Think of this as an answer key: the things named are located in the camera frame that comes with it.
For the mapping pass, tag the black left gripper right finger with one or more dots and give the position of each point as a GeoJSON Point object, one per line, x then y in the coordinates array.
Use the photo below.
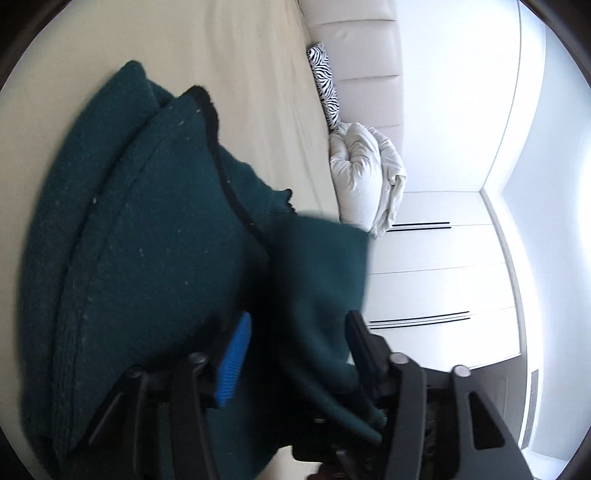
{"type": "Point", "coordinates": [440, 425]}

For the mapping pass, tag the white rumpled duvet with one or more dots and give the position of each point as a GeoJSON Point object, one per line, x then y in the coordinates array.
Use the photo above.
{"type": "Point", "coordinates": [369, 177]}

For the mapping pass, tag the white wardrobe with black handles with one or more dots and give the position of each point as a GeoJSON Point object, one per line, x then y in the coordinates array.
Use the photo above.
{"type": "Point", "coordinates": [439, 289]}

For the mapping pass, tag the dark green knit garment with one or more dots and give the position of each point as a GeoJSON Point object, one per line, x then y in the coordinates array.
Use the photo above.
{"type": "Point", "coordinates": [148, 235]}

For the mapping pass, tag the beige padded headboard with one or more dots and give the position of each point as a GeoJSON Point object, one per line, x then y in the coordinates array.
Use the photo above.
{"type": "Point", "coordinates": [362, 39]}

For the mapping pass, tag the zebra print pillow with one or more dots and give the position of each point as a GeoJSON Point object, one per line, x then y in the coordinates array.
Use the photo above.
{"type": "Point", "coordinates": [321, 69]}

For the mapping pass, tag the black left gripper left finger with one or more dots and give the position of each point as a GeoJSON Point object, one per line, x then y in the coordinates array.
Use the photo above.
{"type": "Point", "coordinates": [152, 424]}

